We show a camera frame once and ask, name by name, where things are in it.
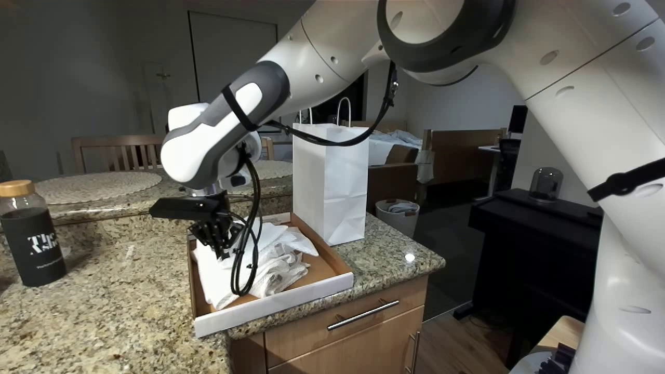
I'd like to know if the white folded towel stack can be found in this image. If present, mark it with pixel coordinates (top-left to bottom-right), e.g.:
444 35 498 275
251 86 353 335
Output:
251 246 312 299

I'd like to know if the white trash bin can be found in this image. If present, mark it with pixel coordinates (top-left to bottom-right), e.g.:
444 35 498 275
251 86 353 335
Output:
373 197 421 239

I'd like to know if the clear glass jar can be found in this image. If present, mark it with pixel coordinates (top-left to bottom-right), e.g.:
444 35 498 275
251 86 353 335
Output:
528 164 564 200

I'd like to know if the wooden counter cabinet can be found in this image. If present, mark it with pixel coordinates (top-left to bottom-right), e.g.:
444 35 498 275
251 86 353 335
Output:
226 275 431 374

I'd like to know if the black perforated wrist plate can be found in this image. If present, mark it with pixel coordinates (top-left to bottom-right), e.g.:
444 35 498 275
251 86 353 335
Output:
148 195 231 225

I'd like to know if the silver drawer handle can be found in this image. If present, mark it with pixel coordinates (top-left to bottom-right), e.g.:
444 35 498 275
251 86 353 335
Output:
323 298 401 335

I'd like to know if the wooden chair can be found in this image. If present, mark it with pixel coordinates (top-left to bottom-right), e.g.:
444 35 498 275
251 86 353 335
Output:
68 133 166 175

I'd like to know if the silver cabinet door handle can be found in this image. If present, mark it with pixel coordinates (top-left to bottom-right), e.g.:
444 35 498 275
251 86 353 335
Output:
402 333 421 374

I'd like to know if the wooden tray box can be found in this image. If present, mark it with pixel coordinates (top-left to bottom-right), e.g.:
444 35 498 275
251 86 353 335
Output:
184 212 354 342

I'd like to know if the black speaker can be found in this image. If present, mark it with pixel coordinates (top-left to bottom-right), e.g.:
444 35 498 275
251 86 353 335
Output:
507 105 529 135

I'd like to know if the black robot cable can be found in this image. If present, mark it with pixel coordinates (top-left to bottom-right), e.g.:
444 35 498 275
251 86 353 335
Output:
219 61 401 299

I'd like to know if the black piano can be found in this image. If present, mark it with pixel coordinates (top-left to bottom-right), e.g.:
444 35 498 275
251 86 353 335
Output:
453 187 624 370

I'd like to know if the white paper bag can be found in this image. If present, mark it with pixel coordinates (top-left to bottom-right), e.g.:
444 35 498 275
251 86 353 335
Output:
288 95 371 248

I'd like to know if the large round woven placemat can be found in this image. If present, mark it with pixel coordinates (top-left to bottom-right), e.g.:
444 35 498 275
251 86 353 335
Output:
33 170 164 209

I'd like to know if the brown cardboard box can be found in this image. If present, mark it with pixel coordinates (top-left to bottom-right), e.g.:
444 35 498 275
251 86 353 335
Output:
384 143 421 166

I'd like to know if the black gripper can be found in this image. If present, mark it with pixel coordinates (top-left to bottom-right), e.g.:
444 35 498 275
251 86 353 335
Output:
191 205 241 259

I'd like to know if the dark blue object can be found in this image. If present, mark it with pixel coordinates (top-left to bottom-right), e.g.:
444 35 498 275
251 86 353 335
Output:
509 343 577 374

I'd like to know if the thin coat stand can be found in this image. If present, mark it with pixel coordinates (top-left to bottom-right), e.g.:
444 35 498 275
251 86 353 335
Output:
152 66 174 113

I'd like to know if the light wooden board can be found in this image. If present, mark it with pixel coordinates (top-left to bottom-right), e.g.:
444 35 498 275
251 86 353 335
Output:
536 315 588 352

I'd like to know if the glass jar with black sleeve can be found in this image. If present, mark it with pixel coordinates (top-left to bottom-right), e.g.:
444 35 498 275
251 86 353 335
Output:
0 179 68 290

